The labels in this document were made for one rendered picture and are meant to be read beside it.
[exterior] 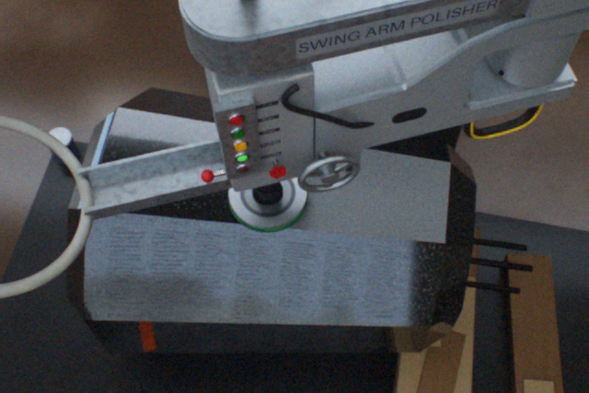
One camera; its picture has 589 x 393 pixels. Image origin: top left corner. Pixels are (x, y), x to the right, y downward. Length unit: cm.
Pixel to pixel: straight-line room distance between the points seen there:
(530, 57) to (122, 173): 101
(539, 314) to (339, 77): 152
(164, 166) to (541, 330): 156
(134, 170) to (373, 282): 72
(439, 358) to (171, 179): 119
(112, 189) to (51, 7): 200
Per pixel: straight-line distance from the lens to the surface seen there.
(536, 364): 296
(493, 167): 334
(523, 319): 300
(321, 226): 220
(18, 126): 208
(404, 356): 276
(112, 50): 368
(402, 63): 176
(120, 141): 239
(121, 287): 236
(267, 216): 215
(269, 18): 146
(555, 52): 188
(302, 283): 226
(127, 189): 201
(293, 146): 179
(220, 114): 158
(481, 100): 194
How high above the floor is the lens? 284
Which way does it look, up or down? 61 degrees down
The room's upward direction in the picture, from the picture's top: 3 degrees counter-clockwise
